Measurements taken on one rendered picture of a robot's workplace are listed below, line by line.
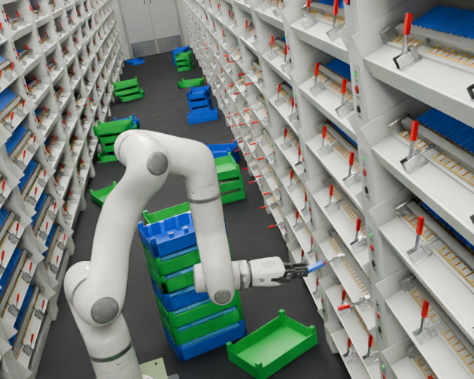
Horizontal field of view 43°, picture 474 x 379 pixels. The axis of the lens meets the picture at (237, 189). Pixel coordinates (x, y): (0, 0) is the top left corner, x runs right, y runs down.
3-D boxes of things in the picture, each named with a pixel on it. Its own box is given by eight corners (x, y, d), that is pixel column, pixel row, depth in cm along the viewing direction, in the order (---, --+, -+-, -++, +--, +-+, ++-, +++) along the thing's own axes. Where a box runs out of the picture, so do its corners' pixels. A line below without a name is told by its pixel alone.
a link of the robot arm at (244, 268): (240, 269, 172) (250, 268, 172) (236, 256, 180) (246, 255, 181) (241, 295, 175) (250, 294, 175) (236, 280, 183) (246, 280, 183)
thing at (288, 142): (311, 195, 219) (292, 165, 214) (278, 147, 275) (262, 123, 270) (359, 165, 217) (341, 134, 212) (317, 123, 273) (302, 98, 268)
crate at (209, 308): (172, 329, 238) (168, 312, 235) (158, 307, 256) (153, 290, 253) (241, 303, 248) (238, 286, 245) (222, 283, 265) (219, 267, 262)
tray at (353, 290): (384, 354, 161) (368, 330, 157) (324, 253, 217) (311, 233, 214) (450, 315, 159) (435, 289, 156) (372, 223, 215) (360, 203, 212)
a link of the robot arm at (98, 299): (101, 308, 167) (120, 336, 153) (59, 303, 160) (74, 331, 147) (161, 138, 162) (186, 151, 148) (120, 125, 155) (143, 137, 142)
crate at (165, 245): (155, 259, 226) (150, 240, 223) (141, 240, 244) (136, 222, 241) (227, 233, 236) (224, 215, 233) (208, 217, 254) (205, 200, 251)
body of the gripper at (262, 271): (247, 271, 172) (287, 268, 173) (242, 255, 181) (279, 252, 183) (248, 294, 175) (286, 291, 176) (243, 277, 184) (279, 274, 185)
